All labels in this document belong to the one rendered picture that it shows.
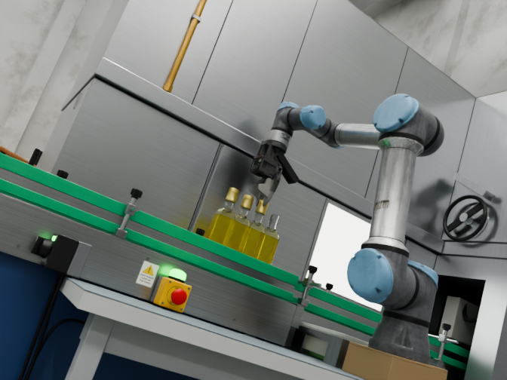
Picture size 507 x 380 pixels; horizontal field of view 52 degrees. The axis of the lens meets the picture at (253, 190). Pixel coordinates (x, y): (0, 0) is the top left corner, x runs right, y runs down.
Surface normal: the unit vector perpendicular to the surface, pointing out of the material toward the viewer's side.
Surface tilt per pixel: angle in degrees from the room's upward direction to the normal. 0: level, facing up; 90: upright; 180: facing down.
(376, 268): 101
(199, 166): 90
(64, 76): 90
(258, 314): 90
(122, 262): 90
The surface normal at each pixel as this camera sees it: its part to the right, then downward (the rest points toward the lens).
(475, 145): -0.81, -0.40
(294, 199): 0.50, -0.05
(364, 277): -0.75, -0.22
